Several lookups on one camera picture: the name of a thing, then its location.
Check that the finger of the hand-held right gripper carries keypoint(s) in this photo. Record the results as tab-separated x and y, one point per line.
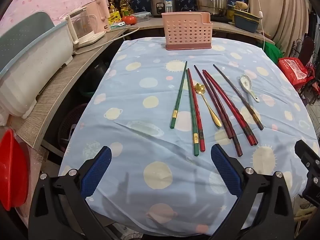
306	155

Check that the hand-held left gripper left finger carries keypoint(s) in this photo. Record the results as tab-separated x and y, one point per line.
98	171

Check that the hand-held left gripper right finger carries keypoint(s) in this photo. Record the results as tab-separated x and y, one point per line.
225	171

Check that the dark red chopstick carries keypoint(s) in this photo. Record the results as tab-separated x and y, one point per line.
212	100
236	147

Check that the green chopstick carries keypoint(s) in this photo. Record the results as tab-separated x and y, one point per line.
192	112
178	95

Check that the dark brown chopstick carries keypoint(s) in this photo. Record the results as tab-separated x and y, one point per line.
240	100

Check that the gold flower spoon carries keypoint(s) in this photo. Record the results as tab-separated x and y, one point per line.
200	88

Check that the white ceramic spoon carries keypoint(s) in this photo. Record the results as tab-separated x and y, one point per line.
245	81

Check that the pink perforated utensil basket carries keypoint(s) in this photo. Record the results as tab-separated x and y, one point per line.
186	31

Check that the dark plastic basket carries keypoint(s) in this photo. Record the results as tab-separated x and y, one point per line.
70	127

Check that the red plastic bag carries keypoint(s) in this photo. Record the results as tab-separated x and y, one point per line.
293	70

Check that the red plastic basin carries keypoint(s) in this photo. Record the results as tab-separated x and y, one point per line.
12	170

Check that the blue printed tablecloth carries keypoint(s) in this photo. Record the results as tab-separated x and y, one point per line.
150	92

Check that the white dish rack blue lid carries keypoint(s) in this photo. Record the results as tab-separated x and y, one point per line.
37	62

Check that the dark blue storage bin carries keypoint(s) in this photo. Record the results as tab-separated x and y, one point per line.
246	21

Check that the glass kettle with white base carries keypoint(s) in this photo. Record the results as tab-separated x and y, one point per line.
85	25

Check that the beige curtain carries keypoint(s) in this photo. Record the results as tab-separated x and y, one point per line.
277	10

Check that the green white packet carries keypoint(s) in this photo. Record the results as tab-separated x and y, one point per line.
118	24

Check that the black induction cooker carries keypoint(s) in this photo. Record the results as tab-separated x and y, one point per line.
222	18

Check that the red tomato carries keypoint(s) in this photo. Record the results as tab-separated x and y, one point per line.
129	19

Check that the pink electric kettle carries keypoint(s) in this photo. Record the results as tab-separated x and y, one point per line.
97	12

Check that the clear food container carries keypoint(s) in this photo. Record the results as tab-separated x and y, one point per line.
142	17

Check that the dark bottle with yellow label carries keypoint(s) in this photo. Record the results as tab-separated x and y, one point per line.
113	11

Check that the yellow oil bottle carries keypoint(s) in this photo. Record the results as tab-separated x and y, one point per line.
126	6

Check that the grey rice cooker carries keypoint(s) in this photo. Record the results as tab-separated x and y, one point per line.
163	5

